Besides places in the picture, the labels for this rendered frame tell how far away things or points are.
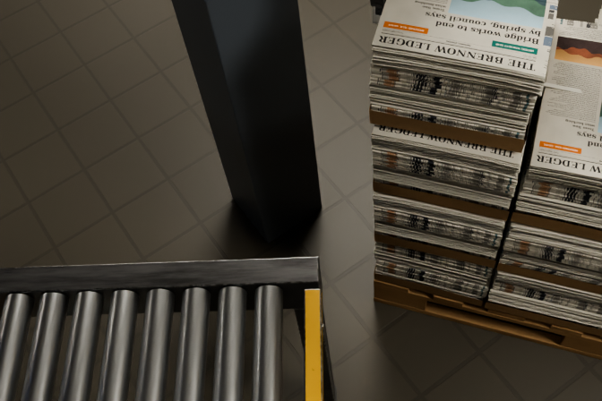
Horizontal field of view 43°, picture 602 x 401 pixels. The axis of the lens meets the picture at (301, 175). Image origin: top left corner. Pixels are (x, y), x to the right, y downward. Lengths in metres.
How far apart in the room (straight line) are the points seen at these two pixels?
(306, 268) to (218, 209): 1.05
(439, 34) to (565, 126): 0.34
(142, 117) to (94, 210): 0.37
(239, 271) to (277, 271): 0.07
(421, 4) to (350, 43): 1.37
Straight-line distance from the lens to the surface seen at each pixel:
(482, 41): 1.31
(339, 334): 2.17
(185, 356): 1.34
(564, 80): 1.59
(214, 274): 1.39
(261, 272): 1.37
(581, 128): 1.53
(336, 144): 2.46
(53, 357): 1.42
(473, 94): 1.35
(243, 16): 1.57
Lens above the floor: 2.04
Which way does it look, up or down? 58 degrees down
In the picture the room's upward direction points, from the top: 9 degrees counter-clockwise
